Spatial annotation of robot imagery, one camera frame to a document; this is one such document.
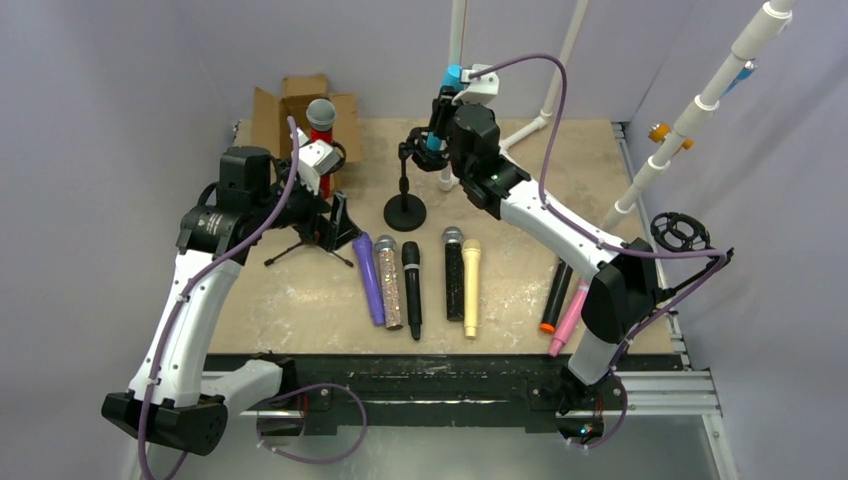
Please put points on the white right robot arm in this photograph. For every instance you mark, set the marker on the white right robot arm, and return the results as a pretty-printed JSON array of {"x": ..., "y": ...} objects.
[{"x": 622, "y": 277}]

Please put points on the blue marker on pipe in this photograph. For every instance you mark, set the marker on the blue marker on pipe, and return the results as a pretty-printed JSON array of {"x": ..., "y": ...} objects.
[{"x": 745, "y": 72}]

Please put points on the black round-base desk mic stand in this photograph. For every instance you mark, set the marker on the black round-base desk mic stand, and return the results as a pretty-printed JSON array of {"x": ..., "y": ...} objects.
[{"x": 406, "y": 212}]

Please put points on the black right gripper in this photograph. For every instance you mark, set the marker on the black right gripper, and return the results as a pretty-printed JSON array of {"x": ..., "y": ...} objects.
[{"x": 436, "y": 122}]

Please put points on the white PVC pipe frame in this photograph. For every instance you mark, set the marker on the white PVC pipe frame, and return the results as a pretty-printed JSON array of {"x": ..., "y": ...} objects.
[{"x": 770, "y": 20}]

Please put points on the brown cardboard box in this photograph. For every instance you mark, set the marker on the brown cardboard box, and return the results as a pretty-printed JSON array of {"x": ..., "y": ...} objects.
[{"x": 269, "y": 129}]

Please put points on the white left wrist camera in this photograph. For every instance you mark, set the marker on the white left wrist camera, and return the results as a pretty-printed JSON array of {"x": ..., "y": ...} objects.
[{"x": 317, "y": 159}]

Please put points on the blue plastic microphone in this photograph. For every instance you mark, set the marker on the blue plastic microphone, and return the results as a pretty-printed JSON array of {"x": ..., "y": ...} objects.
[{"x": 451, "y": 82}]

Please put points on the pink plastic microphone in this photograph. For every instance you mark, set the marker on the pink plastic microphone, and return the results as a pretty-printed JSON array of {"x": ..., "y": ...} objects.
[{"x": 569, "y": 320}]

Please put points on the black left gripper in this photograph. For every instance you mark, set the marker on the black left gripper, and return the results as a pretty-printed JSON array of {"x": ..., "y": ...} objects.
[{"x": 328, "y": 221}]

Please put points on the red glitter microphone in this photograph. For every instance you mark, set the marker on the red glitter microphone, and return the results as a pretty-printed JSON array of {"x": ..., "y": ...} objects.
[{"x": 321, "y": 115}]

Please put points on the silver rhinestone microphone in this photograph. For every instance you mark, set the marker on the silver rhinestone microphone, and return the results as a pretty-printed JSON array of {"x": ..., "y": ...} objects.
[{"x": 385, "y": 248}]

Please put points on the plain black microphone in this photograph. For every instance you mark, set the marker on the plain black microphone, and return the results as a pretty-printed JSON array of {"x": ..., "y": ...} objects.
[{"x": 558, "y": 289}]

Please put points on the black microphone with silver band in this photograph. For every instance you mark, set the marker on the black microphone with silver band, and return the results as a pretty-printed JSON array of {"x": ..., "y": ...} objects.
[{"x": 411, "y": 259}]

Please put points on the purple plastic microphone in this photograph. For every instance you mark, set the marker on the purple plastic microphone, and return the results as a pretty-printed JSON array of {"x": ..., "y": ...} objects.
[{"x": 364, "y": 250}]

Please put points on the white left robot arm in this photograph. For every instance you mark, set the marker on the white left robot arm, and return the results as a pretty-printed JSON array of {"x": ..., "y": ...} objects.
[{"x": 168, "y": 403}]

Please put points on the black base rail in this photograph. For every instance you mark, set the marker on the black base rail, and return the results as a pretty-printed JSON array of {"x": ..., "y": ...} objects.
[{"x": 527, "y": 391}]

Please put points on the cream plastic microphone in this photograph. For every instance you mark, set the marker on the cream plastic microphone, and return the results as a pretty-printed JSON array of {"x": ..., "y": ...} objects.
[{"x": 472, "y": 254}]

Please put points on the black glitter microphone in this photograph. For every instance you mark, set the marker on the black glitter microphone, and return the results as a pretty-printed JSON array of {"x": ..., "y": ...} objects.
[{"x": 454, "y": 274}]

